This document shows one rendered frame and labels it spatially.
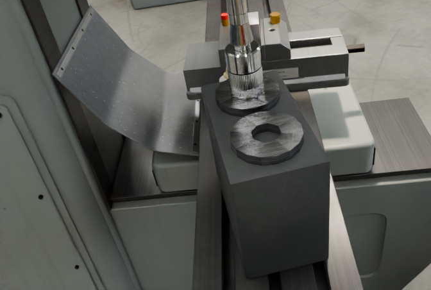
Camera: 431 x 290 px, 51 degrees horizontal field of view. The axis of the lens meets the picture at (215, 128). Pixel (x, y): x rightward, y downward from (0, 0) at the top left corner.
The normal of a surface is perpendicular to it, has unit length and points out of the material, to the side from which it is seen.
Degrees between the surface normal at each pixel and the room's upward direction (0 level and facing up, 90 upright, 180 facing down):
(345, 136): 0
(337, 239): 0
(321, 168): 90
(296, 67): 90
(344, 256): 0
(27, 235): 88
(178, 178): 90
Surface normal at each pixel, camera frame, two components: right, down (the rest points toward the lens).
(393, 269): 0.00, 0.62
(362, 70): -0.14, -0.78
